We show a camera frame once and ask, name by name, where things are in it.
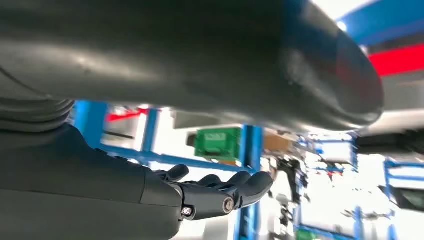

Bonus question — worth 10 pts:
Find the blue metal shelf rack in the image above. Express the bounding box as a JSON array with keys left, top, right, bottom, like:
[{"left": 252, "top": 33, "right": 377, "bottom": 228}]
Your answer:
[
  {"left": 72, "top": 0, "right": 424, "bottom": 240},
  {"left": 294, "top": 132, "right": 362, "bottom": 240}
]

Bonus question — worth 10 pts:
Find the green plastic crate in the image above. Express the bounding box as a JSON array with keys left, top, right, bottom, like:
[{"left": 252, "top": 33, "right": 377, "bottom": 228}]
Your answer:
[{"left": 194, "top": 127, "right": 243, "bottom": 163}]

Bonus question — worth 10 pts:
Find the brown cardboard box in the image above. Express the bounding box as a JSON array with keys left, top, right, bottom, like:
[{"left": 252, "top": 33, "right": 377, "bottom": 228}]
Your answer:
[{"left": 263, "top": 134, "right": 293, "bottom": 154}]

